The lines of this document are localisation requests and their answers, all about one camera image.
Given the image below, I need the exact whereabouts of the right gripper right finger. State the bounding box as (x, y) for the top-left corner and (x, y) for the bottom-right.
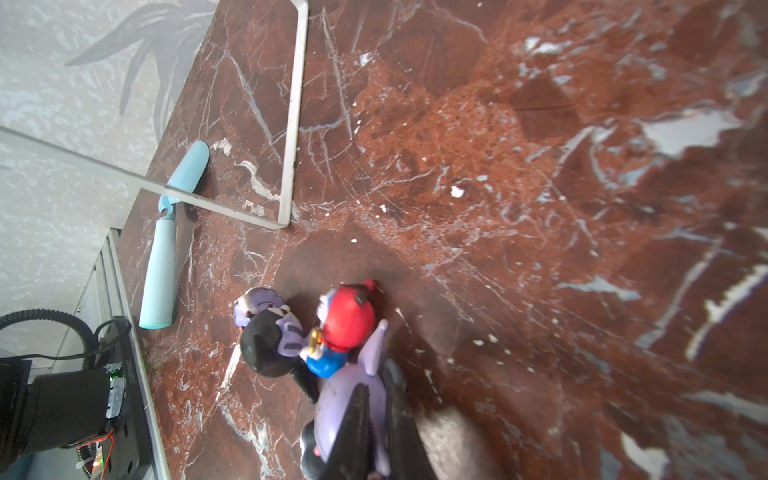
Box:
(383, 365), (437, 480)

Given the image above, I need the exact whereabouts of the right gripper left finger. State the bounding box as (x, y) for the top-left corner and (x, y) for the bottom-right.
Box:
(320, 384), (370, 480)

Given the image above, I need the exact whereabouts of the purple kuromi figure black bow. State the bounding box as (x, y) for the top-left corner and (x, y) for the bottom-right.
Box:
(300, 319), (392, 479)

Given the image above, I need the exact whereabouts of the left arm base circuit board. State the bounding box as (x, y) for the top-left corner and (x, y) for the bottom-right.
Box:
(75, 430), (116, 479)

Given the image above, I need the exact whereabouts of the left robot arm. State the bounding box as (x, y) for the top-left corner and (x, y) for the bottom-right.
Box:
(1, 309), (132, 472)

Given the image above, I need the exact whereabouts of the white two-tier metal shelf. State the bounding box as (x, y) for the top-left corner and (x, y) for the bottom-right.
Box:
(0, 0), (311, 231)

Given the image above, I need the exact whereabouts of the black hooded kuromi figure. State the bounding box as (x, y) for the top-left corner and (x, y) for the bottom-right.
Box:
(233, 287), (320, 404)

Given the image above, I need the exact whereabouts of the red cap doraemon figure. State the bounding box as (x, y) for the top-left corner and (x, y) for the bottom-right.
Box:
(300, 279), (376, 379)

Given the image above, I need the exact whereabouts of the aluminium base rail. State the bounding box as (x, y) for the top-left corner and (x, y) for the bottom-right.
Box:
(75, 228), (171, 479)

